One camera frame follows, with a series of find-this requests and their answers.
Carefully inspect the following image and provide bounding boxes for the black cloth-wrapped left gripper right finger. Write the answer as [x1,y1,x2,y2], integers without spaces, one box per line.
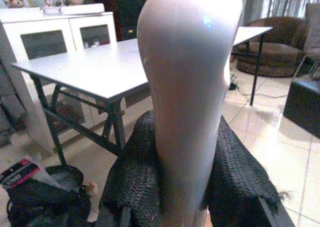
[199,115,296,227]

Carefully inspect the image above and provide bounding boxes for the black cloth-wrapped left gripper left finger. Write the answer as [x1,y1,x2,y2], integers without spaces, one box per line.
[96,109,166,227]

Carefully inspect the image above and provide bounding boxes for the small orange and white toy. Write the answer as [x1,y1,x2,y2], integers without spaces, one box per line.
[83,181,99,197]

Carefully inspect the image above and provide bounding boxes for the black bag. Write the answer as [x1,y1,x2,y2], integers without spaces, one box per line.
[5,164,91,227]

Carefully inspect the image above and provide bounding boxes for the black box ottoman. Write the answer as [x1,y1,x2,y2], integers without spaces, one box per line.
[283,78,320,139]

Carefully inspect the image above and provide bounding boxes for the pink and black package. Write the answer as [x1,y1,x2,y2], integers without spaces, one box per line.
[0,157,63,190]

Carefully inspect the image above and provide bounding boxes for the white folding table black legs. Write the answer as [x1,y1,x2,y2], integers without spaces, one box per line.
[11,25,274,168]

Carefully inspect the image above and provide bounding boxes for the brown round armchair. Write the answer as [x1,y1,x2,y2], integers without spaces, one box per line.
[232,16,311,78]

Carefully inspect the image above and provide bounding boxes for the dark wooden cabinet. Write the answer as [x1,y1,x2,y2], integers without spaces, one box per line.
[93,0,152,42]

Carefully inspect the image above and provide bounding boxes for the grey chair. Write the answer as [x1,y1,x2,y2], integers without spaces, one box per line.
[291,2,320,88]

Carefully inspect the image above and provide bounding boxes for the white cabinet with glass doors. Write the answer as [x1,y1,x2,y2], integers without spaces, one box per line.
[0,11,127,155]

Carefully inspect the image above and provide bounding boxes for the white flat box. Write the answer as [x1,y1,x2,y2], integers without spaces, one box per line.
[40,2,106,16]

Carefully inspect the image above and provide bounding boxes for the grey curtain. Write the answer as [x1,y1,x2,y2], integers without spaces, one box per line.
[241,0,320,21]

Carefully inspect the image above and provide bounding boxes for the thin black floor cable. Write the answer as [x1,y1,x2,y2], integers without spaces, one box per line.
[229,73,288,98]

